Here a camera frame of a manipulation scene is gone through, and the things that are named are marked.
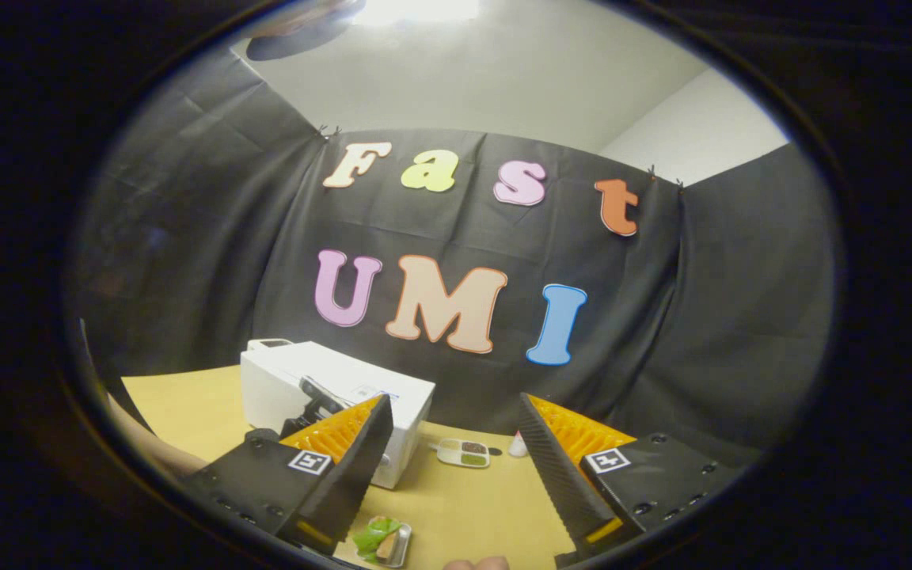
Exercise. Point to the lettuce sandwich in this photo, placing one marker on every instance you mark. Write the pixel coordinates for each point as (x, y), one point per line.
(373, 534)

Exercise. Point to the compartment dish with spices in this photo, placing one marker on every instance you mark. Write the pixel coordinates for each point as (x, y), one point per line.
(464, 454)

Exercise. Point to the black backdrop cloth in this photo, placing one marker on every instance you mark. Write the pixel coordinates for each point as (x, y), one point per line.
(662, 317)

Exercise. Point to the white toaster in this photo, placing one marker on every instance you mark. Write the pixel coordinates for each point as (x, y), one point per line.
(270, 343)

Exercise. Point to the ceiling light panel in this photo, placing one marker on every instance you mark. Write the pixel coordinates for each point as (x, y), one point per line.
(416, 9)

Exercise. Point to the small pink label bottle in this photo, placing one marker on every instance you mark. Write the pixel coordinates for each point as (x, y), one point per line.
(517, 447)

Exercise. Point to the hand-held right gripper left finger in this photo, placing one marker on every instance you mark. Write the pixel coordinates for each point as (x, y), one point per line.
(361, 475)

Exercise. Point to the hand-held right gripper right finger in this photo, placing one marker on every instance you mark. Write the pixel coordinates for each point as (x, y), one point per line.
(559, 483)

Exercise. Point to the white microwave oven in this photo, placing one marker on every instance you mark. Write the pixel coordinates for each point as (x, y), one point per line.
(282, 388)

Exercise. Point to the small metal tray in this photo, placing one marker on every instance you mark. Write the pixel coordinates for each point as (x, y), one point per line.
(400, 546)

